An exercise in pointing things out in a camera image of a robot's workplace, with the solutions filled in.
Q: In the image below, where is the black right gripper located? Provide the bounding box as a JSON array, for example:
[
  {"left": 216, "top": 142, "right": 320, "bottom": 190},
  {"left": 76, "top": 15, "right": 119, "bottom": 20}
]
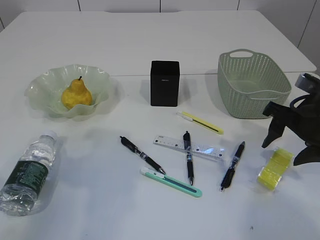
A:
[{"left": 261, "top": 93, "right": 320, "bottom": 166}]

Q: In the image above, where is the teal utility knife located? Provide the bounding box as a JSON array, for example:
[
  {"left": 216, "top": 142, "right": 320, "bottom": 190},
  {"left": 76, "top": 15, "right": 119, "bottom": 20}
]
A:
[{"left": 140, "top": 167, "right": 203, "bottom": 198}]

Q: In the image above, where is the yellow pear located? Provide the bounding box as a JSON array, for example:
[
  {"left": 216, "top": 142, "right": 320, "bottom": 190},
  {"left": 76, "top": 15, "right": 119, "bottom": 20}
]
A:
[{"left": 61, "top": 76, "right": 93, "bottom": 110}]

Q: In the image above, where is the clear plastic water bottle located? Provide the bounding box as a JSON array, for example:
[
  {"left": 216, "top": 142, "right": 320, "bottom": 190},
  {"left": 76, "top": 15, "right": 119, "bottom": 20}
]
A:
[{"left": 0, "top": 130, "right": 58, "bottom": 217}]

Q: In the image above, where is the green woven plastic basket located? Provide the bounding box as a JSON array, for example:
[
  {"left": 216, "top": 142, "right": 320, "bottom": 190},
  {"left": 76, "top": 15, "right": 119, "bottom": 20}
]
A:
[{"left": 217, "top": 49, "right": 292, "bottom": 119}]

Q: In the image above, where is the clear plastic ruler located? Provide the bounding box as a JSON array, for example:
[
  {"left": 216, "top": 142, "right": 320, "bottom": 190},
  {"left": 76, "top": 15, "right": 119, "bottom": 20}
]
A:
[{"left": 153, "top": 135, "right": 225, "bottom": 161}]

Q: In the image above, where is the blue black pen right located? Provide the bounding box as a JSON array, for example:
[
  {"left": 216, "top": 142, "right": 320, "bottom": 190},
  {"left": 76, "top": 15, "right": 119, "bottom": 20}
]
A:
[{"left": 220, "top": 141, "right": 246, "bottom": 191}]

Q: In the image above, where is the black pen middle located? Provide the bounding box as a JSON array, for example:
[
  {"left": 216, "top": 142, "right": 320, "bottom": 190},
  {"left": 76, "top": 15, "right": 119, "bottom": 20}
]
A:
[{"left": 183, "top": 131, "right": 194, "bottom": 186}]

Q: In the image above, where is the yellow utility knife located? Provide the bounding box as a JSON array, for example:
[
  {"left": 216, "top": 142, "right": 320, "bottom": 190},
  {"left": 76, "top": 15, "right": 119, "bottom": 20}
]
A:
[{"left": 176, "top": 111, "right": 224, "bottom": 135}]

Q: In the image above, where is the black square pen holder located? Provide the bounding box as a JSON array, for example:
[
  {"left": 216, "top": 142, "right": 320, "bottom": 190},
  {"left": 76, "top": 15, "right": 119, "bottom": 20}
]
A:
[{"left": 150, "top": 60, "right": 180, "bottom": 107}]

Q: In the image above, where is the black pen left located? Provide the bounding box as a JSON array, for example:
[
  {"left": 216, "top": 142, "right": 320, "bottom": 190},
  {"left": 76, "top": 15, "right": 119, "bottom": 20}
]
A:
[{"left": 120, "top": 136, "right": 166, "bottom": 175}]

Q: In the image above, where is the green wavy glass plate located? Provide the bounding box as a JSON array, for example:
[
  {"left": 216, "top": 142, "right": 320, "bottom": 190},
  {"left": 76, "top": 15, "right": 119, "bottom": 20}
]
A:
[{"left": 24, "top": 64, "right": 115, "bottom": 118}]

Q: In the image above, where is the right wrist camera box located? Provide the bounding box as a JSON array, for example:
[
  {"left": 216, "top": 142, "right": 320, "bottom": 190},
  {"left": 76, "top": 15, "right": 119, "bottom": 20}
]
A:
[{"left": 295, "top": 72, "right": 320, "bottom": 94}]

